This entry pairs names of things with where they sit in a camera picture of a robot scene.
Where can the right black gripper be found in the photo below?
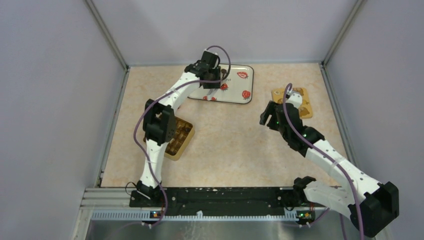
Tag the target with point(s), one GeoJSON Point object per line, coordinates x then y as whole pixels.
{"type": "Point", "coordinates": [270, 110]}

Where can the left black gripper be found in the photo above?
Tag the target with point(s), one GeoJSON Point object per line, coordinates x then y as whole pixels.
{"type": "Point", "coordinates": [212, 85]}

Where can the metal tongs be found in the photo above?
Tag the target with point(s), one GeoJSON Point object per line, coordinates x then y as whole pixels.
{"type": "Point", "coordinates": [211, 93]}

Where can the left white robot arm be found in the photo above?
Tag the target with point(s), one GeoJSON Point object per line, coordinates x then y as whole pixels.
{"type": "Point", "coordinates": [149, 184]}

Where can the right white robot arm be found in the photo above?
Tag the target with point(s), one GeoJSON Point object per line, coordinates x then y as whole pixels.
{"type": "Point", "coordinates": [369, 204]}

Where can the gold chocolate box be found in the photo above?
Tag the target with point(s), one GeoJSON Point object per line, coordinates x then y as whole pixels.
{"type": "Point", "coordinates": [180, 139]}

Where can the wooden animal puzzle board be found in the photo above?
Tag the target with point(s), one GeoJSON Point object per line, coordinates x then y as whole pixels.
{"type": "Point", "coordinates": [304, 106]}

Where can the strawberry pattern tray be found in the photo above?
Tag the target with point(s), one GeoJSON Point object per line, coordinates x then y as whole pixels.
{"type": "Point", "coordinates": [237, 88]}

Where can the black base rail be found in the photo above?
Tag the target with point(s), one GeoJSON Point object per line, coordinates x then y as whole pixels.
{"type": "Point", "coordinates": [224, 201]}

